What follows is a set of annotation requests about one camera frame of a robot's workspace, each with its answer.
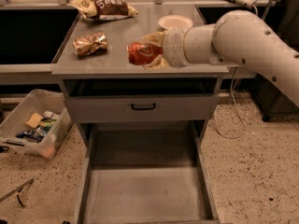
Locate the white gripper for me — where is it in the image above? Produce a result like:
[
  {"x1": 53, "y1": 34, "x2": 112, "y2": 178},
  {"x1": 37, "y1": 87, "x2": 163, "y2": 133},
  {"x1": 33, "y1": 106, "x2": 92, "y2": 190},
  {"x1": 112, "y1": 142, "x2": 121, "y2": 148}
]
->
[{"x1": 140, "y1": 28, "x2": 189, "y2": 70}]

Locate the red coke can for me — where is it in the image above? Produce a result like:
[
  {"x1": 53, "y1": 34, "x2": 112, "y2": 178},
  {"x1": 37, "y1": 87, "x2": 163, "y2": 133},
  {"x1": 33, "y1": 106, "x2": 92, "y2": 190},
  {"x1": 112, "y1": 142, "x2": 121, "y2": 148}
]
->
[{"x1": 127, "y1": 42, "x2": 163, "y2": 65}]

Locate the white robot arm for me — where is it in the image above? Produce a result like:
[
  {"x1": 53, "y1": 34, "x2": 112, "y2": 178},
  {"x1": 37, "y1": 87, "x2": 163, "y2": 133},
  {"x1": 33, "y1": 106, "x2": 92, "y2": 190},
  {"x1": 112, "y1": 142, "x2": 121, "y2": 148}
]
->
[{"x1": 141, "y1": 10, "x2": 299, "y2": 105}]

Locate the closed top drawer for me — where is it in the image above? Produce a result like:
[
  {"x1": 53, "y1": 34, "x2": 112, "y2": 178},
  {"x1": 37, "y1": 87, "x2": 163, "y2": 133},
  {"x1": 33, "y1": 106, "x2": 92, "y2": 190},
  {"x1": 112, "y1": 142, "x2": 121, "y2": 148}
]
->
[{"x1": 65, "y1": 95, "x2": 219, "y2": 123}]

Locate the grey cabinet with counter top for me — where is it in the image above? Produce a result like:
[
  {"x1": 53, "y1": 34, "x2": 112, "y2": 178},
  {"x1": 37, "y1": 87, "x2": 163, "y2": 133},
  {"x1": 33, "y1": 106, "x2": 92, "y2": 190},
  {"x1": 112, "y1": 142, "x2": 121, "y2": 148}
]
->
[{"x1": 52, "y1": 3, "x2": 227, "y2": 140}]

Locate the open grey drawer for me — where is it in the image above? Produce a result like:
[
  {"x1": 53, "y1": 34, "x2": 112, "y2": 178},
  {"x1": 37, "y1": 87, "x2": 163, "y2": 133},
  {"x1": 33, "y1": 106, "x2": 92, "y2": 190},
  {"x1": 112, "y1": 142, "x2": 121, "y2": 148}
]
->
[{"x1": 74, "y1": 121, "x2": 221, "y2": 224}]

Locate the white bowl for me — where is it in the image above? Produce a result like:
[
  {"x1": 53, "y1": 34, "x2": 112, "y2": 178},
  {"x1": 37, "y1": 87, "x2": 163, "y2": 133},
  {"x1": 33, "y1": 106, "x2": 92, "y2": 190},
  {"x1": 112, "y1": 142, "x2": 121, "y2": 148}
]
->
[{"x1": 158, "y1": 15, "x2": 193, "y2": 30}]

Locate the crumpled gold snack bag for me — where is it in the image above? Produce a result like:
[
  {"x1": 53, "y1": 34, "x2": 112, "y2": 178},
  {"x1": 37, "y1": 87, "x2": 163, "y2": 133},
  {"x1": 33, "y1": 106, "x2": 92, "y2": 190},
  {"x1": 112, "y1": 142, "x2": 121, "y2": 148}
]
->
[{"x1": 73, "y1": 32, "x2": 107, "y2": 56}]

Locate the brown chip bag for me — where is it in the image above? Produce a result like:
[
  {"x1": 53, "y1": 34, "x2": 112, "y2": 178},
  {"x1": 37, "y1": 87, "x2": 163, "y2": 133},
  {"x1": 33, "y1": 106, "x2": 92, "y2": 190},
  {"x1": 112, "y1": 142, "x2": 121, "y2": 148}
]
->
[{"x1": 70, "y1": 0, "x2": 138, "y2": 21}]

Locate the dark cabinet at right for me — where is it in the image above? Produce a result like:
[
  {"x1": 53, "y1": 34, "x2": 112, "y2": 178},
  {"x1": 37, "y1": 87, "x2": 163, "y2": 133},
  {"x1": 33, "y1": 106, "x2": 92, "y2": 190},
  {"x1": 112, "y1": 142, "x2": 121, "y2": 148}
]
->
[{"x1": 251, "y1": 0, "x2": 299, "y2": 121}]

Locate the clear plastic bin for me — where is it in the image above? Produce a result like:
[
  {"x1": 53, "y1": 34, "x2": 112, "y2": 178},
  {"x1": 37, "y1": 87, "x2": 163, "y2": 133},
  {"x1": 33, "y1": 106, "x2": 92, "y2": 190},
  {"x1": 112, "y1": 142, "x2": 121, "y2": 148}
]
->
[{"x1": 0, "y1": 90, "x2": 72, "y2": 160}]

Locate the yellow sponge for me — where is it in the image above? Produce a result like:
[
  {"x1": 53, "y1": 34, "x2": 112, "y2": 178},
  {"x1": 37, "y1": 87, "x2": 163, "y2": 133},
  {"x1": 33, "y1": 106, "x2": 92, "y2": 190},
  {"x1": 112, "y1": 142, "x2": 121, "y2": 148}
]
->
[{"x1": 25, "y1": 113, "x2": 43, "y2": 129}]

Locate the blue snack packet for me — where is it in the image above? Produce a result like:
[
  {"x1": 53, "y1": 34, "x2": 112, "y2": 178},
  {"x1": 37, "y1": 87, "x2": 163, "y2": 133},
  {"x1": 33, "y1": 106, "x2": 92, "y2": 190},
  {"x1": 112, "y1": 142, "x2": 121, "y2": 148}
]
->
[{"x1": 15, "y1": 127, "x2": 48, "y2": 143}]

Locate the grey tool on floor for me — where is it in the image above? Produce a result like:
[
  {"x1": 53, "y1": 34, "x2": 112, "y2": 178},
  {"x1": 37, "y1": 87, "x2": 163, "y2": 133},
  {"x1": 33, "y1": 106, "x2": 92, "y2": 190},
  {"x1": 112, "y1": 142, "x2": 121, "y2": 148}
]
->
[{"x1": 0, "y1": 178, "x2": 34, "y2": 207}]

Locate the black drawer handle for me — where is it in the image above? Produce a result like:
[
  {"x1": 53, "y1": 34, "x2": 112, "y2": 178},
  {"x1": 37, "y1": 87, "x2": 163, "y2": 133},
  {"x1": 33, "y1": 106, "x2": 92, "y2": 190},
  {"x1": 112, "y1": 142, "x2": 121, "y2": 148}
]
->
[{"x1": 131, "y1": 103, "x2": 156, "y2": 111}]

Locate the white cable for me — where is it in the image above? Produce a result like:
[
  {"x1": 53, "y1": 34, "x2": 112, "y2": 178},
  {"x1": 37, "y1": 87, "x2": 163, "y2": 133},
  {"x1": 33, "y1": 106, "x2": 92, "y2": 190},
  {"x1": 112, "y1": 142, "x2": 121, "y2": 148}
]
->
[{"x1": 213, "y1": 66, "x2": 247, "y2": 140}]

